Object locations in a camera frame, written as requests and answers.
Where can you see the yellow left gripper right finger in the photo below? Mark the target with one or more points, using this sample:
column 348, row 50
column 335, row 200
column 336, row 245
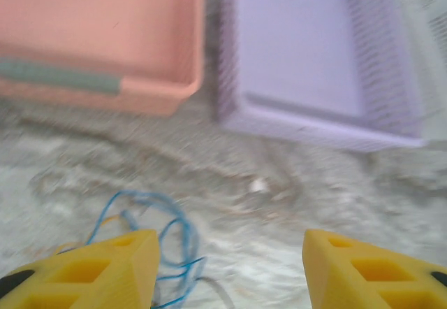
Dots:
column 366, row 281

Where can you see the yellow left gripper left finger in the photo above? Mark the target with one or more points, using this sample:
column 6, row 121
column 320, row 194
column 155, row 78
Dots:
column 87, row 281

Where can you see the purple plastic basket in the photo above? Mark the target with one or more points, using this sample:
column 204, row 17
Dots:
column 297, row 43

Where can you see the pink plastic basket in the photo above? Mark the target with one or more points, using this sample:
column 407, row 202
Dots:
column 104, row 26

